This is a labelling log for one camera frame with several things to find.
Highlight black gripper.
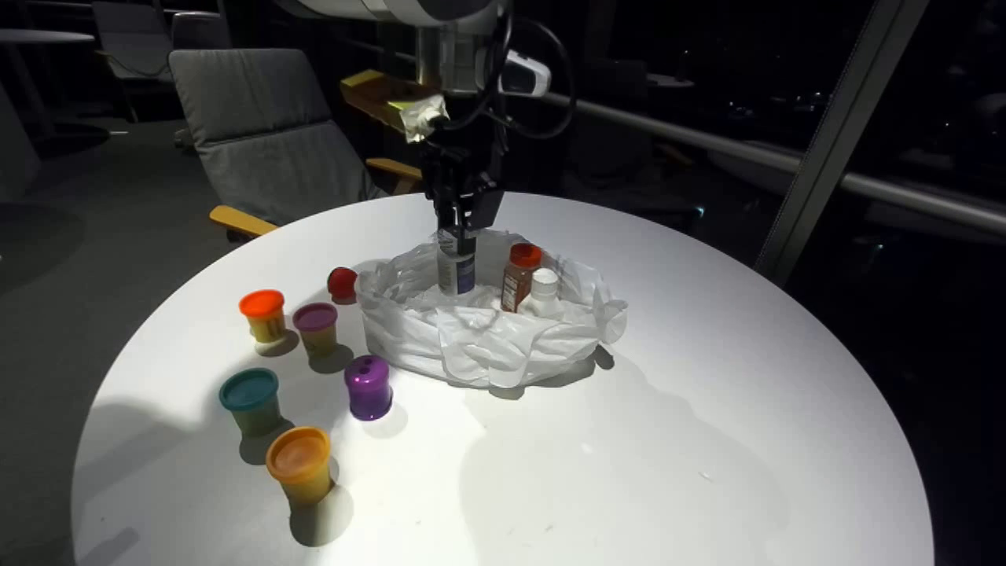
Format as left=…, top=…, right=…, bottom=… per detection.
left=420, top=117, right=506, bottom=228

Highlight white round pill bottle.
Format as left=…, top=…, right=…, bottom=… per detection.
left=438, top=232, right=476, bottom=295

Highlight orange-capped spice bottle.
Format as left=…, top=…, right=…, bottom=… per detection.
left=499, top=241, right=544, bottom=311

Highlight white rectangular glue bottle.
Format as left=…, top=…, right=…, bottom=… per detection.
left=523, top=268, right=559, bottom=314

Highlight magenta-lid playdough tub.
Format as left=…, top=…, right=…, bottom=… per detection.
left=294, top=302, right=337, bottom=358

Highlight purple playdough tub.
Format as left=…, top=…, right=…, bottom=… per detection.
left=343, top=355, right=392, bottom=422

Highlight teal-lid playdough tub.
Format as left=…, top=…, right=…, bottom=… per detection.
left=218, top=369, right=281, bottom=432

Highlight yellow playdough tub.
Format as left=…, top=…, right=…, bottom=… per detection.
left=268, top=426, right=330, bottom=505

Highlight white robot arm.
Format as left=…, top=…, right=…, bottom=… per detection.
left=286, top=0, right=513, bottom=239

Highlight white plastic bag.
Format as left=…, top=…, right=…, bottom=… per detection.
left=356, top=228, right=628, bottom=388

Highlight red toy strawberry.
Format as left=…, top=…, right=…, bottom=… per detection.
left=326, top=268, right=359, bottom=306

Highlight grey armchair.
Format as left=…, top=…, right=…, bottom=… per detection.
left=171, top=48, right=425, bottom=239

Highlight orange-lid playdough tub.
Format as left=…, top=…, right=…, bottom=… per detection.
left=239, top=288, right=286, bottom=342

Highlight grey metal railing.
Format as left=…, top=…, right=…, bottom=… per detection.
left=577, top=99, right=1006, bottom=236

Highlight grey window frame post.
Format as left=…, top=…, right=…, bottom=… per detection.
left=754, top=0, right=931, bottom=283

